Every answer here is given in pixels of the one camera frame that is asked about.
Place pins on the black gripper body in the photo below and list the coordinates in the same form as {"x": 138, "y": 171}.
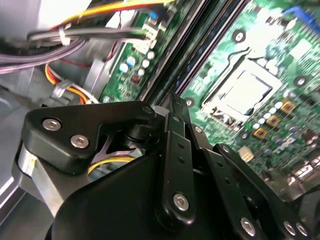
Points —
{"x": 112, "y": 200}

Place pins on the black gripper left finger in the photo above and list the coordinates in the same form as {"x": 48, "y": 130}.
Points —
{"x": 62, "y": 117}

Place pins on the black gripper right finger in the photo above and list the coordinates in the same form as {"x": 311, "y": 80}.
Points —
{"x": 225, "y": 175}

